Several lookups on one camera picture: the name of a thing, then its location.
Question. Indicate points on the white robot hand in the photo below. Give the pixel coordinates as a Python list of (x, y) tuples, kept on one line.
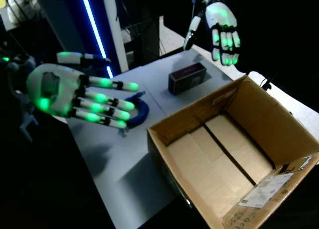
[(54, 89), (220, 13)]

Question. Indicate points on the white upright post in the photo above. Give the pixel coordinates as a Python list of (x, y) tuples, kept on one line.
[(120, 39)]

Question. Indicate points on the white product box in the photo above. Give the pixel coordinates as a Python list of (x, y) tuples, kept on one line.
[(187, 78)]

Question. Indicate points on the open cardboard box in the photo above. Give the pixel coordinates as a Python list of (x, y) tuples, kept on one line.
[(224, 149)]

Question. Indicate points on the blue LED light strip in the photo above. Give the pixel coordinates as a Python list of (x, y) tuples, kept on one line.
[(93, 25)]

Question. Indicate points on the white rounded bundle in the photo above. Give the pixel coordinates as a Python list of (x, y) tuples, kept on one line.
[(20, 10)]

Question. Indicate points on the black metal rack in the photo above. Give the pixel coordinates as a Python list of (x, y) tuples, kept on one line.
[(144, 39)]

